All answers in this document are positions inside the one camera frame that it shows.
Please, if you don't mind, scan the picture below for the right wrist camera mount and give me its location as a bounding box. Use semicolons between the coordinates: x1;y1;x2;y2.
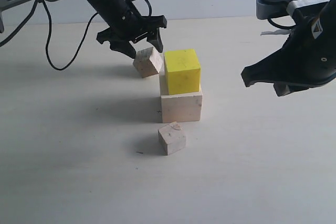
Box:
256;0;329;36

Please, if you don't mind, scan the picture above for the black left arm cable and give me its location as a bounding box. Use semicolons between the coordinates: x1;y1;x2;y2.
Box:
0;0;153;71

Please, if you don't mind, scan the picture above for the small wooden cube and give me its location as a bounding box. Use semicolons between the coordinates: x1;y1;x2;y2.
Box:
133;47;163;78
158;122;187;155

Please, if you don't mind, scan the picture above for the yellow cube block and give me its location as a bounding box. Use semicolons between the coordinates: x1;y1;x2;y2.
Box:
164;49;201;95

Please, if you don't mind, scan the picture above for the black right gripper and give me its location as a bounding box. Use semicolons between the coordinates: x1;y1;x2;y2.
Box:
240;0;335;97

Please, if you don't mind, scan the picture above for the large wooden block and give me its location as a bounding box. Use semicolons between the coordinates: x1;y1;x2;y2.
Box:
159;72;203;123

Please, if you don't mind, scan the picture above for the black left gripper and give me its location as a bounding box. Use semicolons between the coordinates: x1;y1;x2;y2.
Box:
87;0;167;59

